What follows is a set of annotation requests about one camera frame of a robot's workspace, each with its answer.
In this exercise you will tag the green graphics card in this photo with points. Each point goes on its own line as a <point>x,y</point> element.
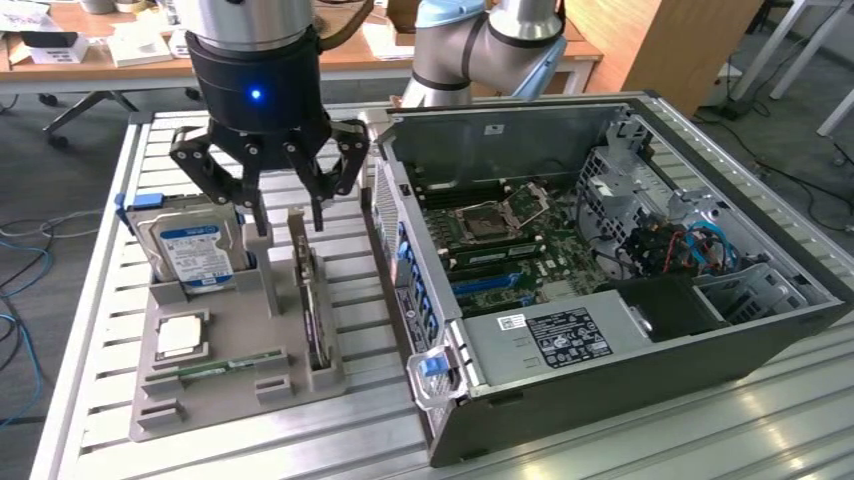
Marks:
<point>315,310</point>

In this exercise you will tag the black open PC case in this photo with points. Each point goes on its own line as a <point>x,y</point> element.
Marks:
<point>601,410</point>

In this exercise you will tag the flat white box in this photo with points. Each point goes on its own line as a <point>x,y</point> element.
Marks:
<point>140,47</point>

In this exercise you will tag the black chair base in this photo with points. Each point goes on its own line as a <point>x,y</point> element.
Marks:
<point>87,112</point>

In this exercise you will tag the black RAM slot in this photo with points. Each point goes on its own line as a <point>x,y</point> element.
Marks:
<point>461,190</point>
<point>467,200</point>

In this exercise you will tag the green RAM stick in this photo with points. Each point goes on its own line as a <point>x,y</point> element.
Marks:
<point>494,256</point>
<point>214,367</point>

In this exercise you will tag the tape roll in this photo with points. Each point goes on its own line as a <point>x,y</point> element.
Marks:
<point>131,6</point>

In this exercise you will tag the CPU socket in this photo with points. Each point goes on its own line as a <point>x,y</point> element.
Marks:
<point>482,225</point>

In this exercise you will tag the grey parts rack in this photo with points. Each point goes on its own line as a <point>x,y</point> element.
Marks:
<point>234,322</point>

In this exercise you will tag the metal drive cage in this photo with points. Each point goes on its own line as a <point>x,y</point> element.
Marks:
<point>634,175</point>

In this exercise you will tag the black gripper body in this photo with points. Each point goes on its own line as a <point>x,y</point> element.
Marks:
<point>261,85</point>

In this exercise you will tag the blue expansion slot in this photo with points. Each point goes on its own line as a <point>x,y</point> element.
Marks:
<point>490,284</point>

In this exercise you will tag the grey power supply unit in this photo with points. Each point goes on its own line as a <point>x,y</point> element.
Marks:
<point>494,360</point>

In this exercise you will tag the wooden top desk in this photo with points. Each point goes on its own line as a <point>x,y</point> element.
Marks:
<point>361,65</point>
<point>87,75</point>

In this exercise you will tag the hard disk with blue caddy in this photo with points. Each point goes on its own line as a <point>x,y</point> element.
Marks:
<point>194,250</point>

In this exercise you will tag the long black expansion slot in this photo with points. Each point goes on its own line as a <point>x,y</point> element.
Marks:
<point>477,272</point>

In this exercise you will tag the grey cup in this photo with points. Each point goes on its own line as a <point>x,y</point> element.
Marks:
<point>96,6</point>

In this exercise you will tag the white box with black lid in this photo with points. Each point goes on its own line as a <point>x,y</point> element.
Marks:
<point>54,47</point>

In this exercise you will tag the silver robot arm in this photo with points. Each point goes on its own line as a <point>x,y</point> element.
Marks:
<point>454,60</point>

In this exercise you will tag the white table frame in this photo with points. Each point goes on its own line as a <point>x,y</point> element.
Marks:
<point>768,50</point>

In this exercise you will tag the white paper stack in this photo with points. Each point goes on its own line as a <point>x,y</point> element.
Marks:
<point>390,45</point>

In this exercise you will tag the white labelled box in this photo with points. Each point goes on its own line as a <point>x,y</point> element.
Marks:
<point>181,45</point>

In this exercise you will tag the silver CPU chip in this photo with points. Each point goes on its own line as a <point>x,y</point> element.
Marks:
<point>181,335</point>

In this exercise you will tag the metal disk bay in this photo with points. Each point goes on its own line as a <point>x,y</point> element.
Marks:
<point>754,295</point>

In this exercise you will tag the metal socket cover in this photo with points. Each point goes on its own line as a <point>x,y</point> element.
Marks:
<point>530,202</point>

